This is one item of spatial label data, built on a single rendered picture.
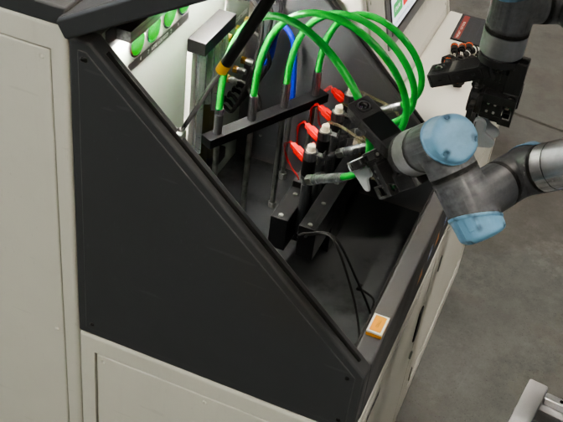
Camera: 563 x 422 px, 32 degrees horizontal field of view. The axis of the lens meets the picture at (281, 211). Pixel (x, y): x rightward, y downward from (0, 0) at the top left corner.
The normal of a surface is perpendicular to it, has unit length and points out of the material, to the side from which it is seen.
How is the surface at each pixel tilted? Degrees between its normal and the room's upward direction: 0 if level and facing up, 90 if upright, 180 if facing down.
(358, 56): 90
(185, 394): 90
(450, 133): 45
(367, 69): 90
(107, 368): 90
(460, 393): 0
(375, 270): 0
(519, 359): 0
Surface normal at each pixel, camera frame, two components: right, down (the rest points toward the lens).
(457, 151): 0.29, -0.11
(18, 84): -0.38, 0.55
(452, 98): 0.10, -0.77
